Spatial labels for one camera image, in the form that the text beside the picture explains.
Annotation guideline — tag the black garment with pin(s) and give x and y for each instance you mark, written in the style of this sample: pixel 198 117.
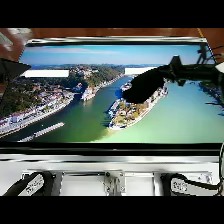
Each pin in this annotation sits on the black garment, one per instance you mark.
pixel 143 87

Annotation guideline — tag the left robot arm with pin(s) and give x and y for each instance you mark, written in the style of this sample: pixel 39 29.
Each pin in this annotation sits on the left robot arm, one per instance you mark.
pixel 10 69

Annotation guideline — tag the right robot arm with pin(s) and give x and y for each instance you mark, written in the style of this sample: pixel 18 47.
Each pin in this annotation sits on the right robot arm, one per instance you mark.
pixel 196 71

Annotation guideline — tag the silver frame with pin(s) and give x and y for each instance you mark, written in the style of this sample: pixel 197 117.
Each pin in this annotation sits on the silver frame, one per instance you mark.
pixel 83 166

